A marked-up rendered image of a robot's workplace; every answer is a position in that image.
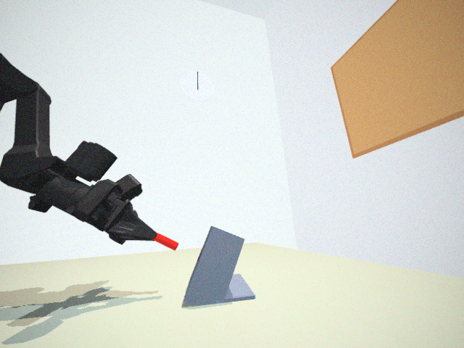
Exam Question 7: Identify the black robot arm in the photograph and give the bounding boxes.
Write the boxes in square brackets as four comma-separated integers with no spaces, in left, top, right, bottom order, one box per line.
[0,53,142,212]

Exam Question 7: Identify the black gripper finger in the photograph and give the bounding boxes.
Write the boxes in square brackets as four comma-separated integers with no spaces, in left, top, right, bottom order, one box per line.
[113,210,153,241]
[103,199,157,239]

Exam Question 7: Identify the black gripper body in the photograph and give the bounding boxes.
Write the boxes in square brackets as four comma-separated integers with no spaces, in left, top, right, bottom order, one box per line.
[65,179,124,232]

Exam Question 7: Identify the red peg with white band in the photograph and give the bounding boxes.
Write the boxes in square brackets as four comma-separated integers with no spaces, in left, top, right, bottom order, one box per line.
[152,233,178,251]

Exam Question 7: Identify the grey square panel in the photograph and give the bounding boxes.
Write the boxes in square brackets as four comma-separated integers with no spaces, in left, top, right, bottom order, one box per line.
[183,226,256,306]

